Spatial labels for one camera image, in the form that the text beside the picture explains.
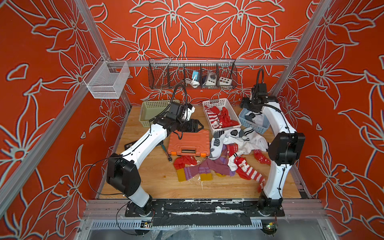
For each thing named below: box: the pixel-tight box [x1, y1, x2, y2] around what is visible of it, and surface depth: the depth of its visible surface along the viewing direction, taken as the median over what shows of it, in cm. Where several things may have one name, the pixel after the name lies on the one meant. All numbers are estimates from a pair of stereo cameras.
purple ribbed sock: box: [176, 156, 236, 182], surface depth 86 cm
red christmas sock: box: [218, 106, 240, 128], surface depth 105 cm
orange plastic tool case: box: [167, 129, 211, 158], surface depth 92 cm
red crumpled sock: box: [174, 155, 198, 170], surface depth 90 cm
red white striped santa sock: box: [234, 156, 266, 193], surface depth 85 cm
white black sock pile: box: [209, 127, 269, 160], surface depth 97 cm
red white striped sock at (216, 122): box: [205, 106, 222, 129], surface depth 105 cm
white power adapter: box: [184, 74, 200, 88], surface depth 87 cm
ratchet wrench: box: [161, 143, 173, 163], surface depth 94 cm
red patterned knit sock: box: [226, 143, 239, 158], surface depth 94 cm
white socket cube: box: [205, 71, 217, 86], surface depth 93 cm
